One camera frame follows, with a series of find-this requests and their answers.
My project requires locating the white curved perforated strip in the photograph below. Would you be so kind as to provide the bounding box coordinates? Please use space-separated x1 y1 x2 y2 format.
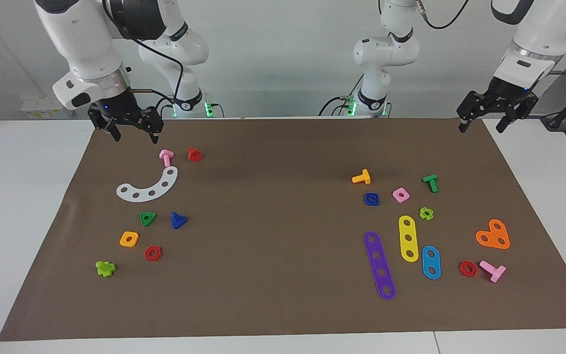
116 166 179 203

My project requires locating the white box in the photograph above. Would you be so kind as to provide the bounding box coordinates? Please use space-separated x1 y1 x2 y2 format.
20 96 74 120

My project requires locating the orange heart-shaped plate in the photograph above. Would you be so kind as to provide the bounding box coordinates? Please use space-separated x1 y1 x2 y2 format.
475 219 510 250

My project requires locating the yellow three-hole strip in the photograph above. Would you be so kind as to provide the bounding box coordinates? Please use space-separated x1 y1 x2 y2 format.
398 215 420 263

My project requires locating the blue two-hole strip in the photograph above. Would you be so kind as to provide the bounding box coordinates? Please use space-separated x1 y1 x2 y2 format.
421 245 442 280

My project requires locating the purple four-hole strip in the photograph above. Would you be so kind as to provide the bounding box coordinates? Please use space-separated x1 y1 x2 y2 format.
363 231 396 300

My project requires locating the brown table mat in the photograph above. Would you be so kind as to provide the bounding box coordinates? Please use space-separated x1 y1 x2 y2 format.
0 117 566 342

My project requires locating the black base cable bundle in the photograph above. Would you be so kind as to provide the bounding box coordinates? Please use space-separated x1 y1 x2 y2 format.
318 96 357 117
154 96 226 118

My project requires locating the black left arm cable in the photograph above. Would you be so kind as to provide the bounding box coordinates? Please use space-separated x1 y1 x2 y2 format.
416 0 566 75

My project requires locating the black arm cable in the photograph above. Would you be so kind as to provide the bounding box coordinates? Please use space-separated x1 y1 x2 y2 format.
416 0 566 75
101 0 184 116

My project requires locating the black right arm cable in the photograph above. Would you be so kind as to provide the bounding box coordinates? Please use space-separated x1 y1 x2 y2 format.
101 0 184 116

